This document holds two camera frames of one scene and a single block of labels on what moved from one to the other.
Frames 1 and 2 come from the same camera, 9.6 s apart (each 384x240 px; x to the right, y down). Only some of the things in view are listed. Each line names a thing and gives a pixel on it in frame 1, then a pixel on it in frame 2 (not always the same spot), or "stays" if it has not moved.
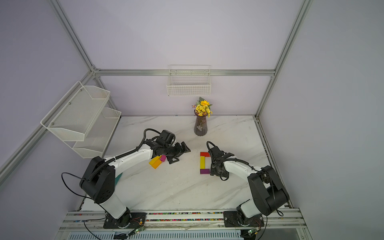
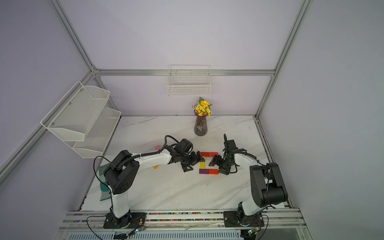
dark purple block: [205, 171] stays
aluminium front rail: [277, 221] stays
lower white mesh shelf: [97, 139] stays
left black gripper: [179, 152] to [195, 160]
